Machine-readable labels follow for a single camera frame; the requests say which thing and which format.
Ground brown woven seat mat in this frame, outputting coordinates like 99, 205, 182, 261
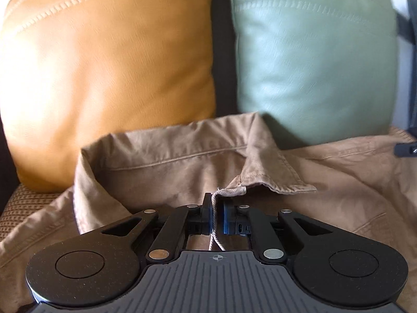
0, 183, 66, 245

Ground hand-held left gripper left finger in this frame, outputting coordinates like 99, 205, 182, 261
102, 193, 217, 264

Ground large orange leather cushion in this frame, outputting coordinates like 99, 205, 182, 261
0, 0, 217, 193

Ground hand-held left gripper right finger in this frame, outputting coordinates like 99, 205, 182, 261
222, 199, 328, 264

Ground brown jacket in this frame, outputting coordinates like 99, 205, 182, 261
0, 112, 417, 313

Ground dark leather sofa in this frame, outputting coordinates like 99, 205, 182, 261
0, 0, 240, 212

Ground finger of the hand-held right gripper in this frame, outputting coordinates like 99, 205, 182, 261
394, 142, 417, 159

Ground green leather cushion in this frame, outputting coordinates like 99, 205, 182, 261
225, 0, 400, 146

